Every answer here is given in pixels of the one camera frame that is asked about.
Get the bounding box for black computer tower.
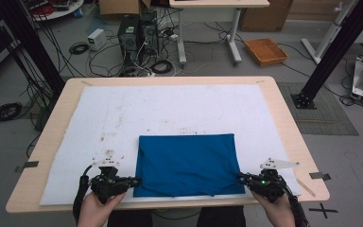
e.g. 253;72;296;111
139;9;161;57
117;14;141;70

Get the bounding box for round white table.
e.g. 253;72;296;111
21;0;85;22

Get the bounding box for grey floor mat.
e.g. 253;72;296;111
276;81;359;137

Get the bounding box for blue t-shirt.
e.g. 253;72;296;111
132;132;247;199

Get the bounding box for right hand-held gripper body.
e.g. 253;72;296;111
248;157;301;204

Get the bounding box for large brown cardboard box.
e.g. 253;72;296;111
238;0;294;33

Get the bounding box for dark tape strip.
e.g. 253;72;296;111
308;171;332;182
14;160;40;174

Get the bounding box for small white power supply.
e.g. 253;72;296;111
86;27;108;52

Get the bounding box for white metal stand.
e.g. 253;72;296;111
301;0;357;65

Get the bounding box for white-legged wooden desk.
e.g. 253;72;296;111
168;0;271;66

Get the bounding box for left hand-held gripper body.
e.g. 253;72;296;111
89;157;130;205

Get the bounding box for coiled black cable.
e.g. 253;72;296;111
68;41;90;56
0;101;24;124
150;59;174;76

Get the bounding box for person's left hand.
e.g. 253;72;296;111
77;191;127;227

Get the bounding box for white felt mat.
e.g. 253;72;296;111
39;83;303;207

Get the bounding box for person's right hand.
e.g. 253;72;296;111
251;190;297;227

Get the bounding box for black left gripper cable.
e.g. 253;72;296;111
72;164;95;225

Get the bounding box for person's dark trousers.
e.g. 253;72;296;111
107;205;248;227

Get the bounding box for black metal frame post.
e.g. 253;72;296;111
290;0;363;111
0;0;66;97

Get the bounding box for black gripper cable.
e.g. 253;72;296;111
72;164;95;225
282;181;312;227

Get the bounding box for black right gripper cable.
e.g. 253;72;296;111
282;181;312;227

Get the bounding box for orange tray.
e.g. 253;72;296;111
243;37;289;67

